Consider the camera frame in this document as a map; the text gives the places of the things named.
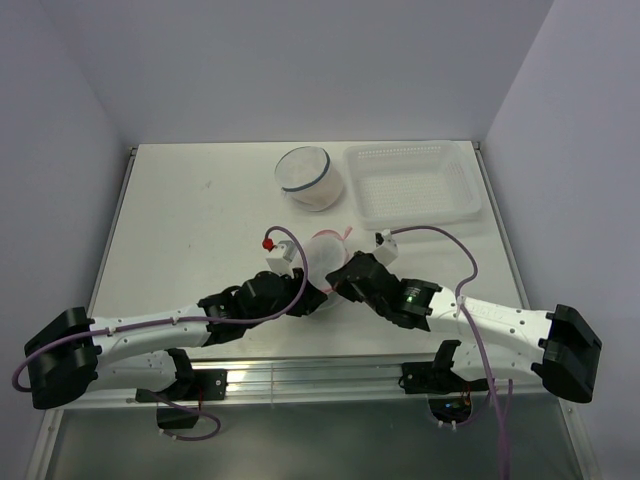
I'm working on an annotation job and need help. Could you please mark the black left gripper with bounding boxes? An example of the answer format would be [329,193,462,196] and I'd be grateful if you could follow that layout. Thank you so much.
[246,265,327,328]

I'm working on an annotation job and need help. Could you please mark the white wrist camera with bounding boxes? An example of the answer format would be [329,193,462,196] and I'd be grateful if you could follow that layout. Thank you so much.
[373,229,399,266]
[266,240,297,276]

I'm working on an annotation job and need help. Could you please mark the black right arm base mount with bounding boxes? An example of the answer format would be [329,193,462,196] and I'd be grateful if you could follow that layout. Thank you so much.
[398,361,489,424]

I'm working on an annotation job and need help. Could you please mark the pink trimmed mesh laundry bag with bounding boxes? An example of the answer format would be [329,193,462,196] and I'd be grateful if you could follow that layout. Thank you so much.
[303,226,352,311]

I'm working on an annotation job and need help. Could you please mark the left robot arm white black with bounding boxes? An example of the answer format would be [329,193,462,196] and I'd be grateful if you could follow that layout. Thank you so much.
[12,268,328,410]

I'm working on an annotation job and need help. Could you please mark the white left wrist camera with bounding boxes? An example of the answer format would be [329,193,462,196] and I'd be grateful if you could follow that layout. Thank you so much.
[266,240,297,276]

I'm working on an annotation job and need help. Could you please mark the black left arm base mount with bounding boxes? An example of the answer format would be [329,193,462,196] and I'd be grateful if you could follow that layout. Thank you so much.
[135,369,228,431]

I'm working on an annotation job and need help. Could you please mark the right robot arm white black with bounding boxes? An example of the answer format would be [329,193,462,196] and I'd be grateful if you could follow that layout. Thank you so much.
[326,252,602,404]

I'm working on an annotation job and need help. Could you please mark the white perforated plastic basket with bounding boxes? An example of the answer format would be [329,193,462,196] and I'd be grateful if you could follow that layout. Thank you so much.
[343,140,482,230]

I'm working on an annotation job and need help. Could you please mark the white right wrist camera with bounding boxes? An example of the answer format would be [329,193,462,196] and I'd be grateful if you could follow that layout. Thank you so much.
[373,229,399,266]

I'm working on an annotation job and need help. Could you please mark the beige bra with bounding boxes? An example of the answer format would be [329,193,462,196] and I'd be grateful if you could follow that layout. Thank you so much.
[288,150,344,212]

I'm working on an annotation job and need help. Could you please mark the aluminium frame rail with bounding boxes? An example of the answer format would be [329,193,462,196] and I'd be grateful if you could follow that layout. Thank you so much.
[44,349,574,411]

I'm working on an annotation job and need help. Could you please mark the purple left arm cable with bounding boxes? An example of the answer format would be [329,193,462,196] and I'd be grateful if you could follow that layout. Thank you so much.
[12,227,310,392]

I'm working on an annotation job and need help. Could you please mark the grey trimmed mesh laundry bag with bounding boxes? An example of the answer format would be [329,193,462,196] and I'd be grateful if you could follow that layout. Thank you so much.
[274,146,331,208]

